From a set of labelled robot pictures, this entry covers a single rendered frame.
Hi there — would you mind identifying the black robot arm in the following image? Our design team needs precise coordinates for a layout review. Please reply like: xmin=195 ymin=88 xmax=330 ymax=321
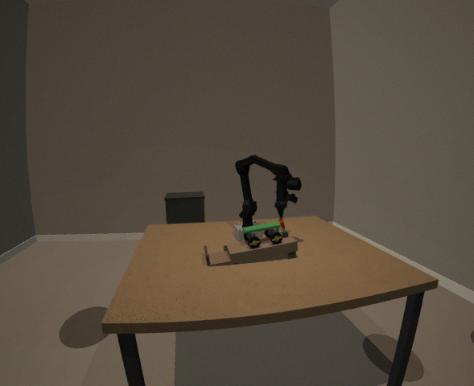
xmin=235 ymin=155 xmax=302 ymax=228

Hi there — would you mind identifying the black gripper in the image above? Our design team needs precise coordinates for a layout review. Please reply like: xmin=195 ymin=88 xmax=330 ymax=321
xmin=275 ymin=189 xmax=287 ymax=218

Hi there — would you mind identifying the tan wooden ramp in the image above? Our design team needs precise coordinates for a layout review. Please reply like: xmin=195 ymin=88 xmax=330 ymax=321
xmin=204 ymin=232 xmax=299 ymax=267

